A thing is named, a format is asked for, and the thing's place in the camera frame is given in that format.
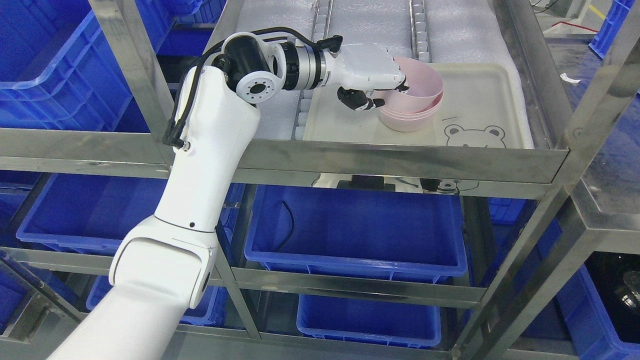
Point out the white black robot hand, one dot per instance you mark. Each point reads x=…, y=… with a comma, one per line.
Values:
x=357, y=70

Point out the pink ikea bowl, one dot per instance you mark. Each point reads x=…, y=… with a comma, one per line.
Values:
x=425, y=88

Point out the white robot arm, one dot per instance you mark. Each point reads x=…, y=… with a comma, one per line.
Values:
x=162, y=267

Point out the large blue bin lower shelf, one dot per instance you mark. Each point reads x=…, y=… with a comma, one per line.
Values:
x=357, y=233

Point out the steel shelf rack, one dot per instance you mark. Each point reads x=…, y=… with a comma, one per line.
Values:
x=551, y=247

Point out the blue bin bottom shelf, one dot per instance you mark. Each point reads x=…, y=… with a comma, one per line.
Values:
x=383, y=323

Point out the blue bin lower left shelf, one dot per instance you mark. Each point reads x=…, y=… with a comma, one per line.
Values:
x=89, y=214

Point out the stacked pink bowls on tray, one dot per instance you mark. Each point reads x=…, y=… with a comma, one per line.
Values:
x=406, y=123

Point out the cream plastic tray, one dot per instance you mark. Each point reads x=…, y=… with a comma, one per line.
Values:
x=478, y=109

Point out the blue crate upper left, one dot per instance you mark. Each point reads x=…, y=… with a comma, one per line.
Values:
x=57, y=69

